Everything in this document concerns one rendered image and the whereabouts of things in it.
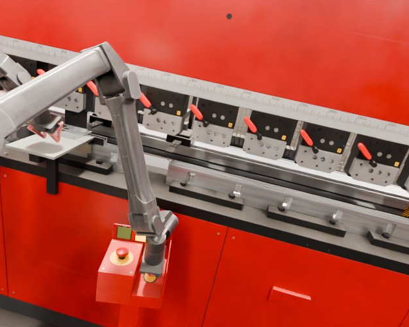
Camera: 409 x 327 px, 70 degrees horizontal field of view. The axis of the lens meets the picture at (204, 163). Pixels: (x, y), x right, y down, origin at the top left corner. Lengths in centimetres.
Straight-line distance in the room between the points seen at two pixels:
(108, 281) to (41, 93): 58
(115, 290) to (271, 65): 88
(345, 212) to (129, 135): 87
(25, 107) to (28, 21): 79
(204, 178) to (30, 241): 85
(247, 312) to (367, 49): 109
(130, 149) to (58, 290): 104
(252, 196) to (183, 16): 71
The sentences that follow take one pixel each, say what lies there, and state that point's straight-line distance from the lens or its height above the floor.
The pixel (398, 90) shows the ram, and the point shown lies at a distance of 117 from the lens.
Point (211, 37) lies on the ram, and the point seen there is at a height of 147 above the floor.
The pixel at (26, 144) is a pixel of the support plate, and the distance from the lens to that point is 122.
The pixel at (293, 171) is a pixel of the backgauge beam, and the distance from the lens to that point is 146.
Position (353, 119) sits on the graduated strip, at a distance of 114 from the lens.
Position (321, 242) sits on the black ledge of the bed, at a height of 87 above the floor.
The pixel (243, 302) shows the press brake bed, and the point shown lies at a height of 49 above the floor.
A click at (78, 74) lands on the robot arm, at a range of 70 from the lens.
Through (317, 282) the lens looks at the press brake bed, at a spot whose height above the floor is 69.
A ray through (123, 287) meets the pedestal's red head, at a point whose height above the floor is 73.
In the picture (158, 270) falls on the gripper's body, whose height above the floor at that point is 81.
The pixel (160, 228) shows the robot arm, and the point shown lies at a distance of 84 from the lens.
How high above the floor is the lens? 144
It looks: 22 degrees down
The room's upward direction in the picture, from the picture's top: 12 degrees clockwise
